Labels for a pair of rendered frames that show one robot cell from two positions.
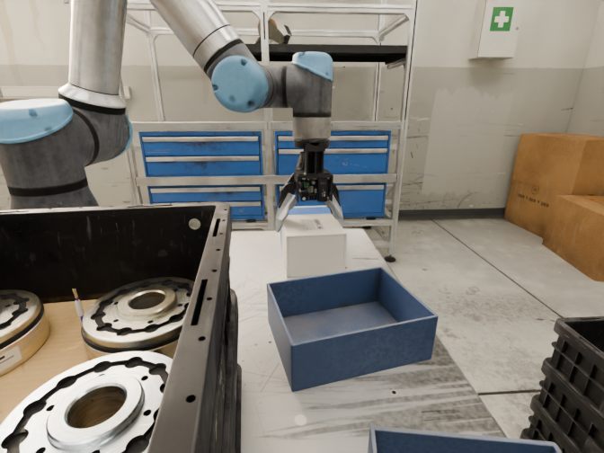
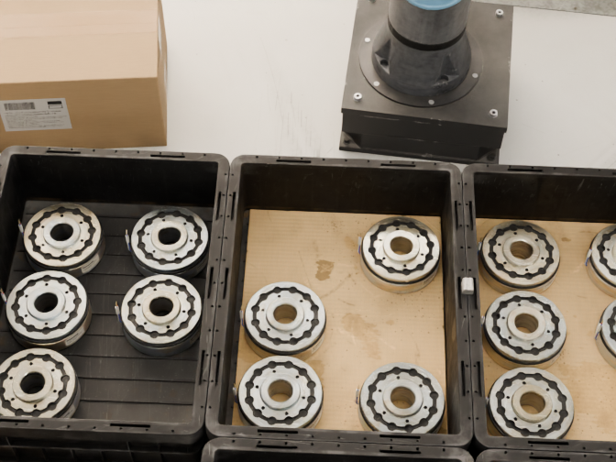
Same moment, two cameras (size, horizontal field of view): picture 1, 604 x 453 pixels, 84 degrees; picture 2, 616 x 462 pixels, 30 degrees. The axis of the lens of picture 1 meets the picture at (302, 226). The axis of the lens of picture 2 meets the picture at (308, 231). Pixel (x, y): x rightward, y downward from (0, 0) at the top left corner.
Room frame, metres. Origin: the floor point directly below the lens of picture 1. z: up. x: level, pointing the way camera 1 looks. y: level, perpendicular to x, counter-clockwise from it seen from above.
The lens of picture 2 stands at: (-0.64, 0.40, 2.11)
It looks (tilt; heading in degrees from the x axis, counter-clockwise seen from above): 55 degrees down; 10
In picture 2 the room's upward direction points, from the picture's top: 1 degrees clockwise
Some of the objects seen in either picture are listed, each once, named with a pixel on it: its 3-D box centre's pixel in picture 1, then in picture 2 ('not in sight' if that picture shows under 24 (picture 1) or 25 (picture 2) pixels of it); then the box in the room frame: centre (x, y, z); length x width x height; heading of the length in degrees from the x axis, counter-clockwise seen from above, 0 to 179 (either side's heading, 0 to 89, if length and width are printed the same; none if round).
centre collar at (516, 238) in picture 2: not in sight; (521, 250); (0.23, 0.28, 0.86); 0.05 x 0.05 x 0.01
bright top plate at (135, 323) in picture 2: not in sight; (161, 309); (0.05, 0.71, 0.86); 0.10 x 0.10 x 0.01
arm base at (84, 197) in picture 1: (55, 205); (423, 37); (0.59, 0.46, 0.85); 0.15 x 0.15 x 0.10
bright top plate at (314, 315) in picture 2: not in sight; (285, 316); (0.07, 0.56, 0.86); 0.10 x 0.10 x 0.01
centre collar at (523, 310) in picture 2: not in sight; (525, 324); (0.12, 0.26, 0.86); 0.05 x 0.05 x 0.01
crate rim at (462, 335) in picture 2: not in sight; (342, 292); (0.09, 0.49, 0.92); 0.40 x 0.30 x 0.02; 9
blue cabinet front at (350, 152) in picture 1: (332, 176); not in sight; (2.11, -0.19, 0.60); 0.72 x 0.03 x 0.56; 94
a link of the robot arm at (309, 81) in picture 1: (310, 85); not in sight; (0.69, -0.02, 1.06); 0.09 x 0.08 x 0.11; 86
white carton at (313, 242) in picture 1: (308, 237); not in sight; (0.71, -0.02, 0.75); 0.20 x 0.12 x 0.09; 7
